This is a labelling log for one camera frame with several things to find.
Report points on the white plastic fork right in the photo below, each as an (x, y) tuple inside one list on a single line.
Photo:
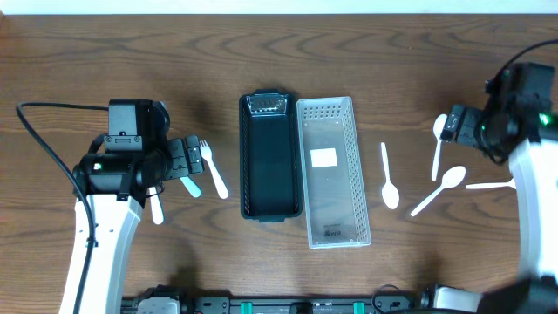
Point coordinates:
[(207, 156)]

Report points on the black plastic basket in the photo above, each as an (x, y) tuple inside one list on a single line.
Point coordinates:
[(270, 171)]

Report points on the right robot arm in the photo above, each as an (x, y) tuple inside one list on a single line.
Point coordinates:
[(517, 127)]

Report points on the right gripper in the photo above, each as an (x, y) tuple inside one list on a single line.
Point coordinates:
[(466, 132)]

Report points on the white spoon horizontal far right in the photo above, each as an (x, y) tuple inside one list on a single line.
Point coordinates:
[(489, 185)]

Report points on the white spoon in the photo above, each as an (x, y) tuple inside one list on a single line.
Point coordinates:
[(437, 130), (389, 192)]

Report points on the white spoon diagonal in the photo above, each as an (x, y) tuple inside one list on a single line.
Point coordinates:
[(450, 179)]

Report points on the mint green plastic fork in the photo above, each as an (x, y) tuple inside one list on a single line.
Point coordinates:
[(192, 188)]

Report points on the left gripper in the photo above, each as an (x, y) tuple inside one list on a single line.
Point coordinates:
[(178, 158)]

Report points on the clear plastic basket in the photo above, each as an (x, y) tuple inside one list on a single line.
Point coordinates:
[(334, 197)]

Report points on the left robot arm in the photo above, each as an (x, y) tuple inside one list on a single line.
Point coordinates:
[(123, 170)]

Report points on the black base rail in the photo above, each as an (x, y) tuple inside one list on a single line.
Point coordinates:
[(166, 299)]

